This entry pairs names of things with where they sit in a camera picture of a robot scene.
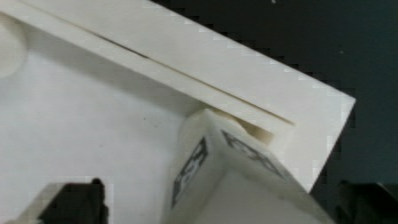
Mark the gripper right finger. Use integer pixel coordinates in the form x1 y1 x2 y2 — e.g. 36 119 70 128
336 181 398 224

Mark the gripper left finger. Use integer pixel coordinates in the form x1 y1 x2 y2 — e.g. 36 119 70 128
38 178 109 224

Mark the white leg with tag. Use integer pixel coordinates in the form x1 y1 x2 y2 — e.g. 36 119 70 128
162 109 335 224

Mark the white square table top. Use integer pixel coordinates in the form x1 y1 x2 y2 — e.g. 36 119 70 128
0 0 354 224

